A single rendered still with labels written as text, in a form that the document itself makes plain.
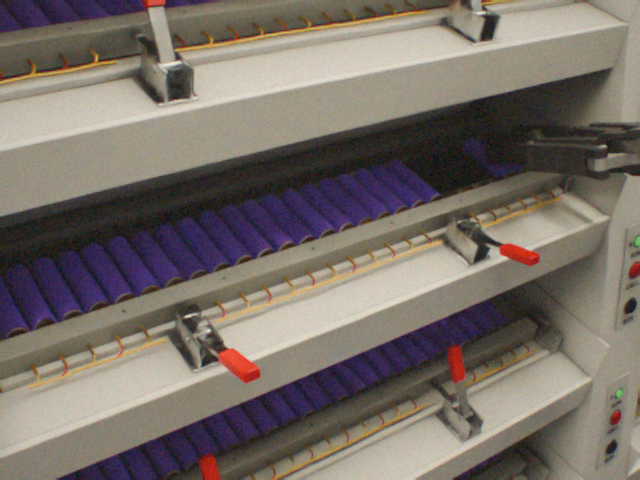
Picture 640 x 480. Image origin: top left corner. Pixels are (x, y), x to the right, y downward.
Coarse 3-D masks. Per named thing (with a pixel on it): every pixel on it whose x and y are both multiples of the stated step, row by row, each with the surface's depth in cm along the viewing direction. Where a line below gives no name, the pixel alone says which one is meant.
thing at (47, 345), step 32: (480, 192) 76; (512, 192) 77; (544, 192) 81; (384, 224) 70; (416, 224) 71; (480, 224) 74; (288, 256) 65; (320, 256) 66; (352, 256) 68; (192, 288) 60; (224, 288) 61; (256, 288) 63; (96, 320) 56; (128, 320) 57; (160, 320) 59; (224, 320) 60; (0, 352) 53; (32, 352) 54; (64, 352) 55; (128, 352) 57
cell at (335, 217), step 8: (312, 184) 74; (304, 192) 73; (312, 192) 73; (320, 192) 73; (312, 200) 72; (320, 200) 72; (328, 200) 72; (320, 208) 72; (328, 208) 71; (336, 208) 71; (328, 216) 71; (336, 216) 71; (344, 216) 71; (336, 224) 70; (344, 224) 70; (336, 232) 70
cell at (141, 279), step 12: (120, 240) 64; (108, 252) 64; (120, 252) 63; (132, 252) 63; (120, 264) 63; (132, 264) 62; (144, 264) 63; (132, 276) 61; (144, 276) 61; (132, 288) 61; (144, 288) 61
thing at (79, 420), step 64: (384, 128) 82; (128, 192) 68; (448, 192) 79; (576, 192) 83; (448, 256) 71; (576, 256) 80; (256, 320) 62; (320, 320) 63; (384, 320) 66; (64, 384) 55; (128, 384) 55; (192, 384) 56; (256, 384) 61; (0, 448) 50; (64, 448) 52; (128, 448) 56
